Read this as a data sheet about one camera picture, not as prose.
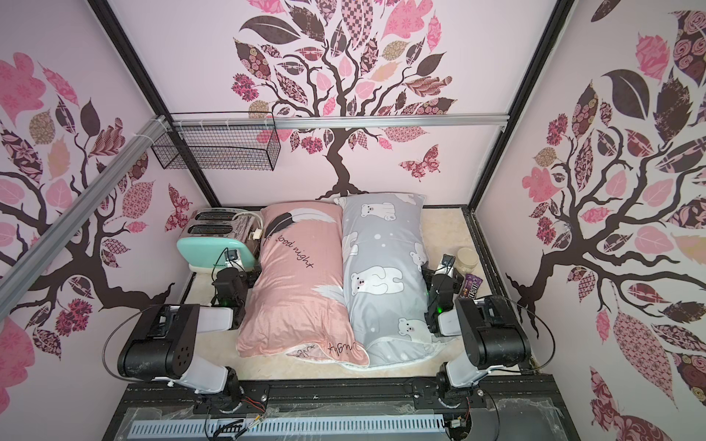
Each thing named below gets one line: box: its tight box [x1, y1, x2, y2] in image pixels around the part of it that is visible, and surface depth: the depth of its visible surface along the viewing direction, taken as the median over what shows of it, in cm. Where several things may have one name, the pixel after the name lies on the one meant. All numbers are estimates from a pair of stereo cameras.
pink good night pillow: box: [236, 201, 371, 367], surface depth 81 cm
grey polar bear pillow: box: [335, 192, 450, 369], surface depth 83 cm
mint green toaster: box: [176, 207, 262, 294], surface depth 95 cm
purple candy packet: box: [460, 273, 484, 299], surface depth 96 cm
